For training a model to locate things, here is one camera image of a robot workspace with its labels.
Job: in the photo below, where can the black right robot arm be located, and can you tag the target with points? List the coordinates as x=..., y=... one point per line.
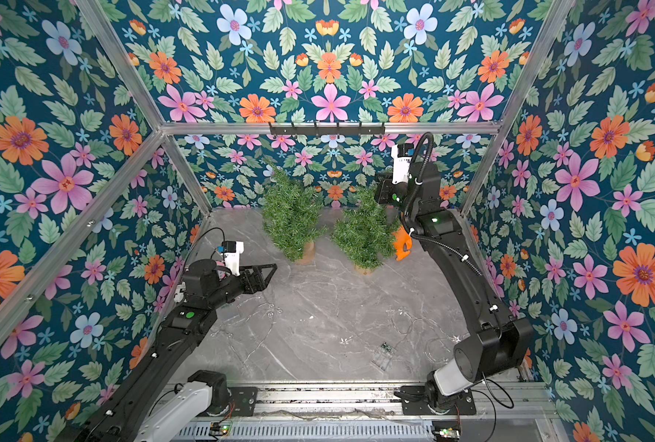
x=497, y=340

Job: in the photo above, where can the green christmas tree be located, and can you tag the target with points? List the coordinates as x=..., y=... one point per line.
x=291, y=215
x=366, y=233

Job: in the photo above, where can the orange plush toy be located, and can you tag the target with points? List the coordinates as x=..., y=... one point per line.
x=403, y=244

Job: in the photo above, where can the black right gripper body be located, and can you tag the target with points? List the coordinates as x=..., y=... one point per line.
x=386, y=189

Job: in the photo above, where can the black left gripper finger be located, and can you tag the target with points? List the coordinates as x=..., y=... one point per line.
x=266, y=269
x=262, y=279

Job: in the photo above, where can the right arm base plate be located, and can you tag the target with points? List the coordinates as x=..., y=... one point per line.
x=426, y=400

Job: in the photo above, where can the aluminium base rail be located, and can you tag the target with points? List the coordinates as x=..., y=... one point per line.
x=344, y=400

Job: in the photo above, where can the aluminium frame struts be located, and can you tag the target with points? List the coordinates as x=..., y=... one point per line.
x=163, y=133

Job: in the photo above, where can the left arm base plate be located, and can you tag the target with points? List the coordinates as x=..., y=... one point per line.
x=238, y=401

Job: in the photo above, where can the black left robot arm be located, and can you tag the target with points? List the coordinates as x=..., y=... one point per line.
x=130, y=414

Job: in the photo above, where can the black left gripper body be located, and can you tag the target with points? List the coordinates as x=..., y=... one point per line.
x=246, y=287

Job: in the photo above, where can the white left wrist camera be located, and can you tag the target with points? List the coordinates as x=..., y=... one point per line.
x=231, y=255

